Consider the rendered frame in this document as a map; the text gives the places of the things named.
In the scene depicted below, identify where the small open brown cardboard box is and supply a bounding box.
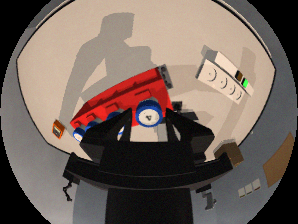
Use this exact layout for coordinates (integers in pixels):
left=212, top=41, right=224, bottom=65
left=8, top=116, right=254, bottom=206
left=214, top=142, right=244, bottom=167

